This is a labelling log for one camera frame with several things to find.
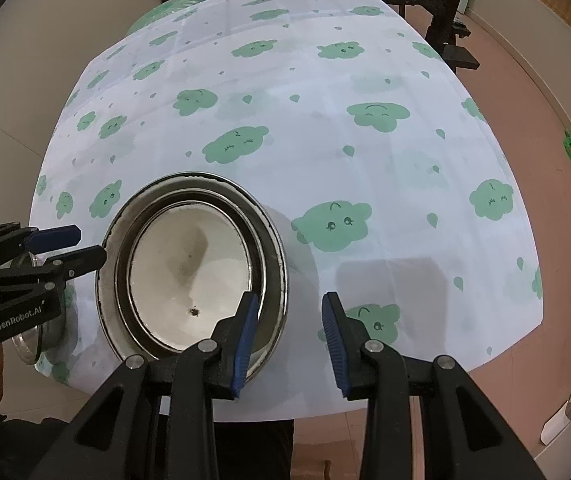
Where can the large steel bowl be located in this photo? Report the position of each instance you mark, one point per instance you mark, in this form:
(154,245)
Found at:
(276,270)

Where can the large white enamel bowl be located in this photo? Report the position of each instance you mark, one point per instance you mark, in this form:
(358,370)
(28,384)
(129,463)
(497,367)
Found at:
(185,270)

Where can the green cloud print tablecloth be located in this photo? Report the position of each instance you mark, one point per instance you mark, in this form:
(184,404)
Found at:
(365,160)

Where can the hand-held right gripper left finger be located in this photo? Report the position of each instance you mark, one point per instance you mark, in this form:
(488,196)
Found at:
(243,345)

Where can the dark wooden bench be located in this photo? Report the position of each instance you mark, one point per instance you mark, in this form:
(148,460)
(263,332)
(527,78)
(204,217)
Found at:
(460,55)

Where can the small steel bowl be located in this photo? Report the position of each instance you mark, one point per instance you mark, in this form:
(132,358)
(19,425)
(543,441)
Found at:
(47,335)

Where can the green plastic stool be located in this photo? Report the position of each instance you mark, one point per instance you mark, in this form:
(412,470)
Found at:
(170,10)

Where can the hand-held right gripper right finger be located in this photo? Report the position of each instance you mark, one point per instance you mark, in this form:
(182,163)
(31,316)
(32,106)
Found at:
(335,345)

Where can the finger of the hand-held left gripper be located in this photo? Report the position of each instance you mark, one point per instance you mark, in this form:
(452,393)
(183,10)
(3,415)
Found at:
(60,236)
(85,259)

